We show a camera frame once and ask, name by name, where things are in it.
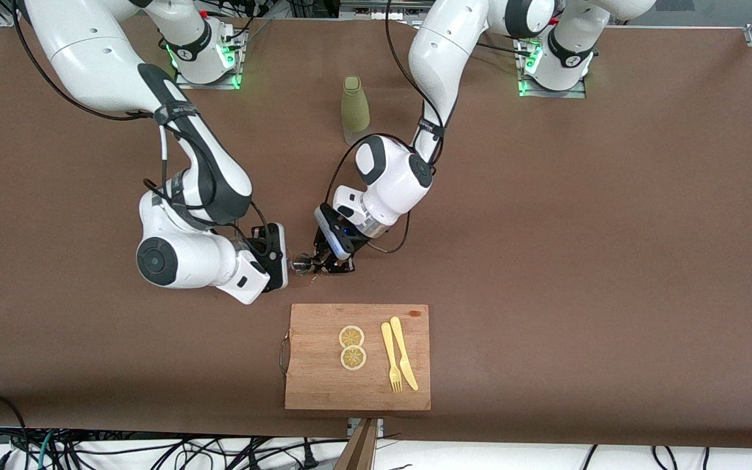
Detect steel jigger measuring cup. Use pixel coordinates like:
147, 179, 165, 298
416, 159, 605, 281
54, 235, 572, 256
294, 253, 328, 275

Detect yellow plastic fork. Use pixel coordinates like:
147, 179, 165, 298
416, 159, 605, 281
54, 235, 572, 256
381, 321, 403, 394

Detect yellow plastic knife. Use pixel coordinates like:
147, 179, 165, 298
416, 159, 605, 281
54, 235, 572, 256
390, 316, 419, 392

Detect wooden cutting board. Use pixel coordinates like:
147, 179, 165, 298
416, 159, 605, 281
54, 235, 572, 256
279, 303, 431, 412

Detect green sleeved bottle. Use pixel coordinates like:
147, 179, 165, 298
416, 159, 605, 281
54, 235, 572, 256
341, 75, 371, 146

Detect grey equipment box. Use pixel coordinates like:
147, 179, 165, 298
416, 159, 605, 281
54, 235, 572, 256
340, 0, 435, 20

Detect small metal bracket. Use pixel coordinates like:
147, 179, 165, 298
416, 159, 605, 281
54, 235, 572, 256
348, 418, 384, 439

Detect wooden post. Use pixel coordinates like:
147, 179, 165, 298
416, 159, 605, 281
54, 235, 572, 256
336, 419, 379, 470

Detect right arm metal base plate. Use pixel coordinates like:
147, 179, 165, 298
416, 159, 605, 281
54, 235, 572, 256
174, 29, 246, 91

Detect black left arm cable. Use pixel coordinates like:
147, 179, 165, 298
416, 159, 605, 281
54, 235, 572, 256
321, 0, 448, 255

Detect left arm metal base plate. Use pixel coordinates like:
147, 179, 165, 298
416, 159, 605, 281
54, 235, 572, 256
516, 36, 589, 99

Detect tangled black floor cables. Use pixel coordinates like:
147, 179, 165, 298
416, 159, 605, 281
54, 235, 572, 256
0, 428, 324, 470

